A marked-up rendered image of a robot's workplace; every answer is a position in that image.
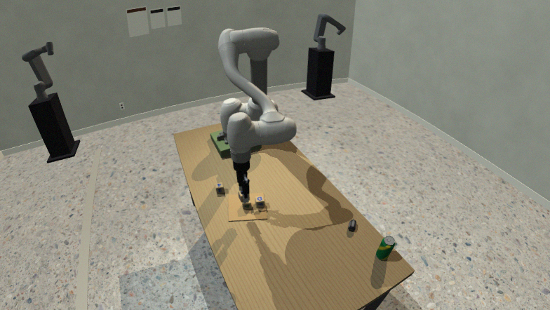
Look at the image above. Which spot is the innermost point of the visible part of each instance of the green drink can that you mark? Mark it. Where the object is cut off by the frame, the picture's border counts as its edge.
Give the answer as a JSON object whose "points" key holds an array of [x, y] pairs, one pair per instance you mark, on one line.
{"points": [[385, 248]]}

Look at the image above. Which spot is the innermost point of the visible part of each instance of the tan mat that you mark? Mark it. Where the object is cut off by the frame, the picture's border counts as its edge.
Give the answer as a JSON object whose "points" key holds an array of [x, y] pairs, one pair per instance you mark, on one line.
{"points": [[237, 213]]}

